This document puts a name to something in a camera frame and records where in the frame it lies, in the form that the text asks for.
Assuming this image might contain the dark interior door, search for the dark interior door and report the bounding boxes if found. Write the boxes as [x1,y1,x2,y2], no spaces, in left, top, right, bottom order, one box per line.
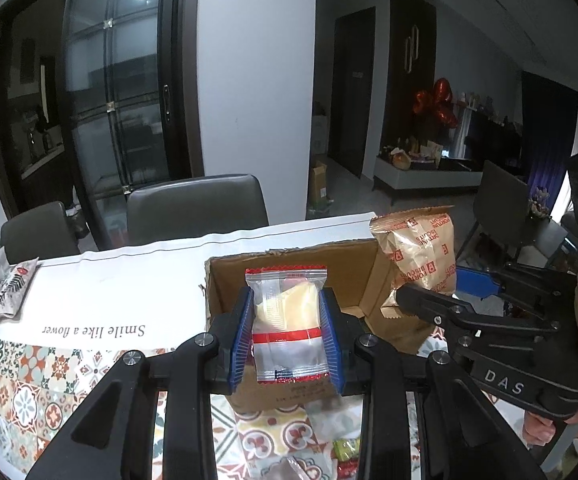
[334,7,377,178]

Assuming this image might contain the white printed snack packet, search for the white printed snack packet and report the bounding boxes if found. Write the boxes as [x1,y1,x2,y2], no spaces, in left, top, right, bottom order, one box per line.
[0,257,40,322]

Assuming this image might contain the red foil balloons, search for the red foil balloons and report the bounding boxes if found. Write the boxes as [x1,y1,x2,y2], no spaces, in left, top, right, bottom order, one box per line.
[414,78,460,128]

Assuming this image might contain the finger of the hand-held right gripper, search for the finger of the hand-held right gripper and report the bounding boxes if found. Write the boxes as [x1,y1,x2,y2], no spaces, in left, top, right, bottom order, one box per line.
[396,285,560,341]
[456,267,577,311]

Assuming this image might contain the clear red-edged snack packet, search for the clear red-edged snack packet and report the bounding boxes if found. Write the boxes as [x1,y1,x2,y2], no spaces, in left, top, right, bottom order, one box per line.
[245,265,330,383]

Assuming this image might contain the dark curtain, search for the dark curtain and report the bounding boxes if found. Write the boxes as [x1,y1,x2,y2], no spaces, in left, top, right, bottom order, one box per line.
[521,72,578,221]

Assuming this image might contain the green yellow snack packet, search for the green yellow snack packet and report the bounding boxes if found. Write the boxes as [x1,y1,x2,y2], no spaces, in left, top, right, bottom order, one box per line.
[331,437,362,461]

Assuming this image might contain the glass sliding door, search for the glass sliding door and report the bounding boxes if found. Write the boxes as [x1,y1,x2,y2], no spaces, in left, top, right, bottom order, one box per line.
[61,0,204,251]

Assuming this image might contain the flower bouquet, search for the flower bouquet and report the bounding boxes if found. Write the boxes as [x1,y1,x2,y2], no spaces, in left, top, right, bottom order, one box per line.
[528,185,552,220]

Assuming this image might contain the narrow grey dining chair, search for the narrow grey dining chair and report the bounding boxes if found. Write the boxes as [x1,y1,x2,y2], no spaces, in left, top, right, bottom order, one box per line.
[0,201,82,265]

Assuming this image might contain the wide grey dining chair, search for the wide grey dining chair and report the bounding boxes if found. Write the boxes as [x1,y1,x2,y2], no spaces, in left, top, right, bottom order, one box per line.
[126,174,270,248]

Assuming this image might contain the gold biscuit packet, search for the gold biscuit packet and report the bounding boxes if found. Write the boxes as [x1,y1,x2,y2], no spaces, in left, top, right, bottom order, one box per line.
[369,206,457,318]

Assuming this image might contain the small cardboard carton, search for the small cardboard carton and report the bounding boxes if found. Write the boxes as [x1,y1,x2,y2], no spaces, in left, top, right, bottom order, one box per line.
[309,160,330,206]

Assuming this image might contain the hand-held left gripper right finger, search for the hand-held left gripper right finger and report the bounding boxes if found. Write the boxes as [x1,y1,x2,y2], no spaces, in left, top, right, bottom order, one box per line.
[318,287,547,480]

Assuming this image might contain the clear plastic snack packet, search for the clear plastic snack packet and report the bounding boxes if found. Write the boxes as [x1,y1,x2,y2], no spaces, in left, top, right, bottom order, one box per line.
[261,455,314,480]

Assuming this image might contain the white translucent snack packet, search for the white translucent snack packet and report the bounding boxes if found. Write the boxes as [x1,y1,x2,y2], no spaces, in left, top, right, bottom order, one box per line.
[306,395,364,443]

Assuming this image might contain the white low cabinet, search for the white low cabinet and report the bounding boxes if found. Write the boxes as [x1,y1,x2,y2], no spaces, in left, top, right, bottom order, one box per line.
[373,152,484,206]

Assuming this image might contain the brown wooden entrance door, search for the brown wooden entrance door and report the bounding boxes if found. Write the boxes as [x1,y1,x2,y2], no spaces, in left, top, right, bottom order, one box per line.
[386,0,437,161]

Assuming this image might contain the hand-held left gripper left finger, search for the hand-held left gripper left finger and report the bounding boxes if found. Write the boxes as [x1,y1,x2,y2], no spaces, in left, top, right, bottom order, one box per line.
[25,286,257,480]

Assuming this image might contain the brown cardboard box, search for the brown cardboard box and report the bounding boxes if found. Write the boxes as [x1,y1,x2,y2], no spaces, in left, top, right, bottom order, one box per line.
[203,239,437,413]

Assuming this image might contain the person's right hand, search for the person's right hand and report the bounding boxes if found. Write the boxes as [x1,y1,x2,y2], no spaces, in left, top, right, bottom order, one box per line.
[523,404,560,448]

